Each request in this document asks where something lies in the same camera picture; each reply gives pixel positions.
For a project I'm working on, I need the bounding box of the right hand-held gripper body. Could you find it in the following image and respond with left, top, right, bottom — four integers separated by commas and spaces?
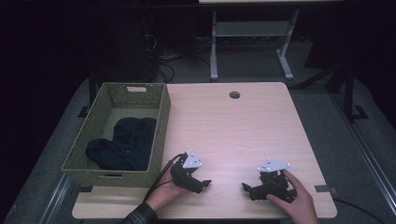
252, 158, 298, 203

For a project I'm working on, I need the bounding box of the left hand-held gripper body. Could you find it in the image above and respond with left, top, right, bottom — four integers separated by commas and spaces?
169, 150, 205, 195

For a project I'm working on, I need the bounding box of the person's left hand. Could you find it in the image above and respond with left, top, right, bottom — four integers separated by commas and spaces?
145, 168, 190, 213

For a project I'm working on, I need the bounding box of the person's right hand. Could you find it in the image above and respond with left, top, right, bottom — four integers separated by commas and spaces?
265, 169, 320, 224

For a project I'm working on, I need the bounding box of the grey tape strip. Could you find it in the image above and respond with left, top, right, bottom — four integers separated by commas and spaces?
314, 184, 339, 196

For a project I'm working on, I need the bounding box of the dark cloth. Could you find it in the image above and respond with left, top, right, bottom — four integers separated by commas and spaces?
85, 137, 151, 172
111, 117, 158, 150

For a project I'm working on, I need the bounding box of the green woven basket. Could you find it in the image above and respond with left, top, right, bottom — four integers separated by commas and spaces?
61, 81, 172, 189

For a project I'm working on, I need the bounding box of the black metal stand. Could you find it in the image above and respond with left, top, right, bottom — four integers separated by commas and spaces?
77, 66, 98, 119
323, 60, 370, 123

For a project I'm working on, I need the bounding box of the grey metal stand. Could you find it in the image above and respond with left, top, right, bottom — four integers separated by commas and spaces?
209, 8, 300, 82

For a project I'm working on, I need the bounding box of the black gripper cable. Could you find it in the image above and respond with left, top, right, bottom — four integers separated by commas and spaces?
143, 151, 189, 203

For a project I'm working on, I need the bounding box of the black floor cable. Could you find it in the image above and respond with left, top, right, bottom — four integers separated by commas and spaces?
333, 197, 389, 224

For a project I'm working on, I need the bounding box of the metal floor rail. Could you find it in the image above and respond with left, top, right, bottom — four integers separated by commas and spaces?
329, 92, 396, 217
38, 173, 75, 224

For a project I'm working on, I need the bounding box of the tangle of floor cables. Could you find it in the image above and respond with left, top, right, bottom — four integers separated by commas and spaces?
141, 32, 213, 84

